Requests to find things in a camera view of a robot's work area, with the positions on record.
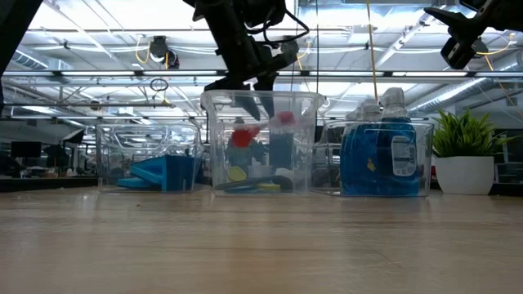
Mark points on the red dish brush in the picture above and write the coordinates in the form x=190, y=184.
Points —
x=243, y=139

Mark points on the yellow-green dish brush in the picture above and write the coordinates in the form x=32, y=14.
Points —
x=236, y=174

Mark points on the green potted plant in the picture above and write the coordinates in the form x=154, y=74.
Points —
x=463, y=175

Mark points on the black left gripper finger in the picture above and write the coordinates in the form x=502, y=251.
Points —
x=250, y=107
x=269, y=104

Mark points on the grey dish brush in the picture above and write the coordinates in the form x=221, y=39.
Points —
x=261, y=181

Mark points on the tall clear plastic bin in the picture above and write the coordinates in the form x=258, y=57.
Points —
x=306, y=163

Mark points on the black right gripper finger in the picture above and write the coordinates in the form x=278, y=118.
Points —
x=453, y=20

